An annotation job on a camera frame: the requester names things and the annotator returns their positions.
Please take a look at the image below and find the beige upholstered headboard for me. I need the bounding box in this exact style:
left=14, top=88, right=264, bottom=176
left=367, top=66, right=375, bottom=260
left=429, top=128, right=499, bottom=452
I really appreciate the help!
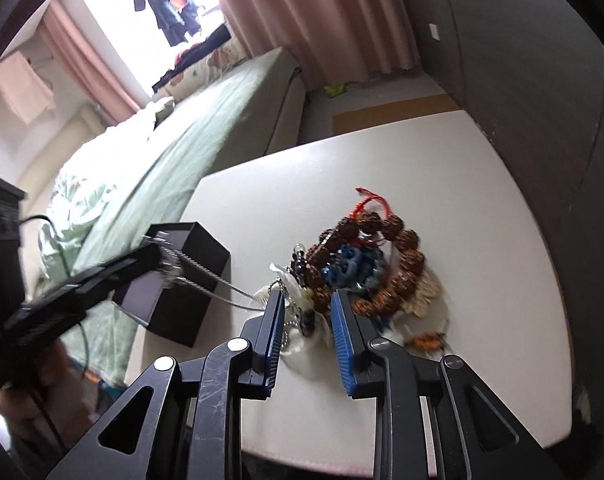
left=18, top=104, right=107, bottom=200

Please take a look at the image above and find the white ottoman table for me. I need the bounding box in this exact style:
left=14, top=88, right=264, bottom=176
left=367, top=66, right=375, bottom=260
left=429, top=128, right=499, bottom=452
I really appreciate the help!
left=123, top=109, right=574, bottom=478

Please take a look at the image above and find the silver chain necklace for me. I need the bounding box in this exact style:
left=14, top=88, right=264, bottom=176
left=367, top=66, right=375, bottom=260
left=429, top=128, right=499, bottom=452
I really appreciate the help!
left=142, top=230, right=283, bottom=311

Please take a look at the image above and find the green object on floor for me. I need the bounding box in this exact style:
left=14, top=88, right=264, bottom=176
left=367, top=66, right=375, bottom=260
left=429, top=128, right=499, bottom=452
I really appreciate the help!
left=323, top=84, right=347, bottom=99

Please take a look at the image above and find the pink curtain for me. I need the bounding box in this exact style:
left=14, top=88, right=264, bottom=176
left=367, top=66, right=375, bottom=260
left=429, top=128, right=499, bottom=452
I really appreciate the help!
left=37, top=0, right=140, bottom=124
left=219, top=0, right=418, bottom=89

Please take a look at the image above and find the pink hanging towel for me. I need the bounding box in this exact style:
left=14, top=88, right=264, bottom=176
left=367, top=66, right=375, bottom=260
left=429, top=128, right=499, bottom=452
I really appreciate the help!
left=0, top=51, right=56, bottom=126

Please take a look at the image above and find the floral pillow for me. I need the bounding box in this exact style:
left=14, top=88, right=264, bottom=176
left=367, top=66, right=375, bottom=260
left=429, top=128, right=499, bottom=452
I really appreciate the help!
left=153, top=37, right=247, bottom=102

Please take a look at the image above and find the pink curtain right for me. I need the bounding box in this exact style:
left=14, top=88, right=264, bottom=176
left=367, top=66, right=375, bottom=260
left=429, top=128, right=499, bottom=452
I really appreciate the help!
left=219, top=0, right=418, bottom=89

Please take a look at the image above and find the white translucent pouch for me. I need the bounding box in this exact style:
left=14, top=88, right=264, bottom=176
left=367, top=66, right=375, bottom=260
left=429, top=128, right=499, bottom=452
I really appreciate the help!
left=249, top=263, right=333, bottom=382

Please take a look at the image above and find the black jewelry box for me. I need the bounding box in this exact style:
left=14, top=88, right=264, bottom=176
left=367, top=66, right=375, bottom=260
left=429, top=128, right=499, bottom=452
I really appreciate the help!
left=113, top=222, right=230, bottom=347

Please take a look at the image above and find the dark wood wardrobe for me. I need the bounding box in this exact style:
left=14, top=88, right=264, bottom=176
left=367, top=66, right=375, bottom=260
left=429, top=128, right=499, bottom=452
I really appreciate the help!
left=404, top=0, right=604, bottom=444

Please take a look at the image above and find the pink curtain left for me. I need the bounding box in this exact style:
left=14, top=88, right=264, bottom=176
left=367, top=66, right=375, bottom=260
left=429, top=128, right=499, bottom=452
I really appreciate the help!
left=37, top=0, right=140, bottom=124

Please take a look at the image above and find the mint floral quilt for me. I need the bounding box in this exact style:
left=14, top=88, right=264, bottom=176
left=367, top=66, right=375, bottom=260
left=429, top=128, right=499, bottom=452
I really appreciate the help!
left=37, top=159, right=118, bottom=283

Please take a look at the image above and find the red cord charm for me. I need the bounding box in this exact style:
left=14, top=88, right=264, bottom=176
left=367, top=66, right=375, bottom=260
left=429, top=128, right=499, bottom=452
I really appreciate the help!
left=349, top=186, right=393, bottom=220

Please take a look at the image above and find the brown cardboard floor mat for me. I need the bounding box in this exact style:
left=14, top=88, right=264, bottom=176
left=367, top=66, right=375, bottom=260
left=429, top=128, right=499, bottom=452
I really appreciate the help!
left=332, top=93, right=460, bottom=136

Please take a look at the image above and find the cream shell bracelet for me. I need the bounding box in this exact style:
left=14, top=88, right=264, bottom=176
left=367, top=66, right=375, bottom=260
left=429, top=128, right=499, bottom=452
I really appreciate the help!
left=400, top=268, right=444, bottom=319

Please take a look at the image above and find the clothes pile on sill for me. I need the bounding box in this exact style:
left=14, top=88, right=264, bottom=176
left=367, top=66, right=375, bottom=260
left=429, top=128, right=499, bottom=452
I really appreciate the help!
left=152, top=24, right=231, bottom=93

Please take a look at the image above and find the brown rudraksha bead bracelet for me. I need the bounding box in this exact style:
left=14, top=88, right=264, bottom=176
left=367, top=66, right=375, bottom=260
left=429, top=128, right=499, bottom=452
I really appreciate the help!
left=304, top=210, right=427, bottom=319

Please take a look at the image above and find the bed with green blanket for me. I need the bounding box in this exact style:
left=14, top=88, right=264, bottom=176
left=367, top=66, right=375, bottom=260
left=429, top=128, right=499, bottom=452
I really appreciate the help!
left=19, top=45, right=307, bottom=389

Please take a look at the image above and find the white wall socket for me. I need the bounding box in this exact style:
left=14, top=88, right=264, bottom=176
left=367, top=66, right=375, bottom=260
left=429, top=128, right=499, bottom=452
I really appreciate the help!
left=429, top=23, right=441, bottom=41

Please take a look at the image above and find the blue beaded ornament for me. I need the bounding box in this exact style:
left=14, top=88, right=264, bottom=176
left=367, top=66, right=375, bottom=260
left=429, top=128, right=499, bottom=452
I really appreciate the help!
left=320, top=244, right=387, bottom=294

